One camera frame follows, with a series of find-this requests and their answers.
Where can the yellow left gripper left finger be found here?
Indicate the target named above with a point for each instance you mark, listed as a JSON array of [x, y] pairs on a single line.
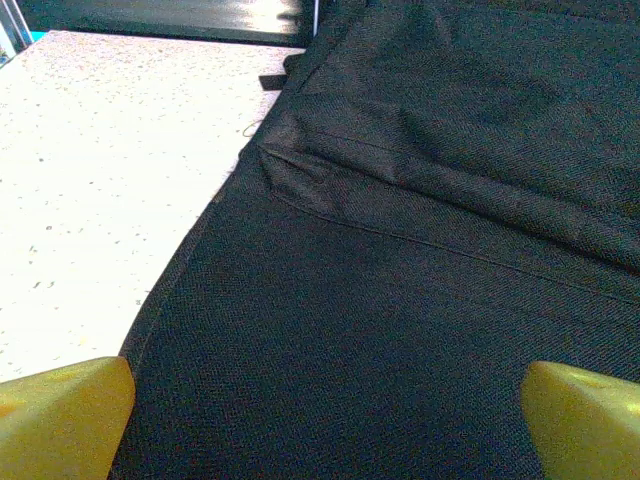
[[60, 425]]

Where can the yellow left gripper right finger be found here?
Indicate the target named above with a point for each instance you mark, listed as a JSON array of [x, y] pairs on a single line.
[[590, 430]]

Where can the black fabric backpack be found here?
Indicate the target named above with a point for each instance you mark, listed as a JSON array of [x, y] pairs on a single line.
[[400, 250]]

